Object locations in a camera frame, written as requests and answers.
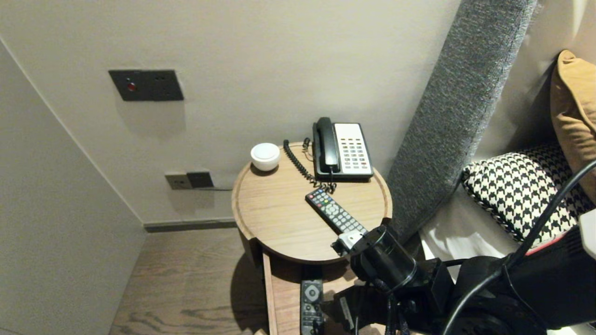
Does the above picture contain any black remote with coloured buttons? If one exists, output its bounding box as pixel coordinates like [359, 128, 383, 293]
[305, 188, 369, 235]

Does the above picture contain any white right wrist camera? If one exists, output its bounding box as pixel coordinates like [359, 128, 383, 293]
[331, 232, 368, 256]

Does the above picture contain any white bed sheet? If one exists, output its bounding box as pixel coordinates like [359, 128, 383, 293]
[418, 186, 596, 335]

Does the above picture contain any round wooden nightstand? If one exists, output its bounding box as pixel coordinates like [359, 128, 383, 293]
[231, 141, 393, 267]

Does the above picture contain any dark wall socket panel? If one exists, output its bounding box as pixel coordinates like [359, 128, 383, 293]
[108, 69, 184, 101]

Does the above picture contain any grey and black wall outlet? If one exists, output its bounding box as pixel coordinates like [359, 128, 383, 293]
[165, 172, 215, 190]

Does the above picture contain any black remote with grey ring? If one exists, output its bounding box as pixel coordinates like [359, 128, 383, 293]
[300, 279, 325, 335]

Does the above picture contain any beige padded headboard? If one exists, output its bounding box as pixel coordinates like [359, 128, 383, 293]
[475, 0, 596, 161]

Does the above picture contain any grey fabric headboard panel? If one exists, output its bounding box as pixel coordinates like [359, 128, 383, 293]
[384, 0, 538, 245]

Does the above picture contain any black coiled telephone cord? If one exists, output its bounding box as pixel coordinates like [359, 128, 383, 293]
[284, 138, 339, 194]

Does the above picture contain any black white houndstooth pillow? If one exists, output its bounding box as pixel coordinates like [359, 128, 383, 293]
[462, 142, 596, 247]

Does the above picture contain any wooden nightstand drawer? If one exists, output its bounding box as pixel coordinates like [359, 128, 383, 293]
[254, 254, 387, 335]

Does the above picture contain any black telephone handset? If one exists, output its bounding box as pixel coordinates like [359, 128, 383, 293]
[313, 117, 341, 173]

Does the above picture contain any black white desk telephone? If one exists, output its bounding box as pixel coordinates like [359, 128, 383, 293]
[312, 122, 374, 181]

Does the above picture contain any mustard yellow pillow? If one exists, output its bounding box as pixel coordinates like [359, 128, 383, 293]
[551, 50, 596, 205]

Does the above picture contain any wooden baseboard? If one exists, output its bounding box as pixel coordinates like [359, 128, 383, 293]
[143, 219, 238, 233]

